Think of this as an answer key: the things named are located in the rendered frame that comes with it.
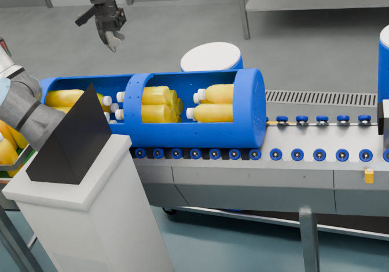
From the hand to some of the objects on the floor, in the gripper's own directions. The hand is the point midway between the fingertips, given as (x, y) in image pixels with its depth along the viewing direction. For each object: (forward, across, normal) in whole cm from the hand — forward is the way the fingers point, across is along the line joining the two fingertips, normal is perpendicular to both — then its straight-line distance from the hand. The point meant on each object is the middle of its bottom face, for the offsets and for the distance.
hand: (112, 48), depth 173 cm
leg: (+136, -7, -64) cm, 151 cm away
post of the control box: (+137, -30, +62) cm, 153 cm away
